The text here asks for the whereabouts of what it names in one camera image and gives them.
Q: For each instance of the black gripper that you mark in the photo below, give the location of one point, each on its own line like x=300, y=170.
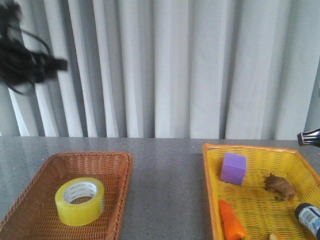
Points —
x=18, y=65
x=311, y=138

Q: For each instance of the yellow tape roll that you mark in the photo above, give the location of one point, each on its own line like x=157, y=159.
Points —
x=80, y=201

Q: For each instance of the brown toy animal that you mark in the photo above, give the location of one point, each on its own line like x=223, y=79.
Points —
x=278, y=184

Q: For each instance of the yellow woven basket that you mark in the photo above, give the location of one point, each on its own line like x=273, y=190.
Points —
x=256, y=208

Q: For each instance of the blue capped bottle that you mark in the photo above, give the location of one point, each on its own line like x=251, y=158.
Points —
x=309, y=216

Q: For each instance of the purple foam cube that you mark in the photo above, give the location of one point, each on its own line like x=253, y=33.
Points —
x=234, y=168

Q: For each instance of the toy bread loaf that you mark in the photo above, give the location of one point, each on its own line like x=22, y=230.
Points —
x=276, y=236

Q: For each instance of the white pleated curtain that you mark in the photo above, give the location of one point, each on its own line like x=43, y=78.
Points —
x=199, y=69

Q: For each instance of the orange toy carrot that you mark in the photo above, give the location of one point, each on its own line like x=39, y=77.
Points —
x=232, y=227

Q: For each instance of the brown wicker basket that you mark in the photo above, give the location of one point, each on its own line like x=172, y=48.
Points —
x=34, y=215

